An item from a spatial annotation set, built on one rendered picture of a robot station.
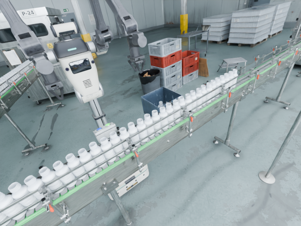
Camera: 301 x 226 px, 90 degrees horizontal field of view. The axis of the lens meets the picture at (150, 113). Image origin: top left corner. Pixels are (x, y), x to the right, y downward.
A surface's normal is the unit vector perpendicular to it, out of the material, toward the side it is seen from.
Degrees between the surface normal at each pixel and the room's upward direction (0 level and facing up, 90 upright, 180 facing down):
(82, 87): 90
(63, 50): 90
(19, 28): 50
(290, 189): 0
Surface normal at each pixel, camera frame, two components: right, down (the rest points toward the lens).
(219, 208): -0.13, -0.81
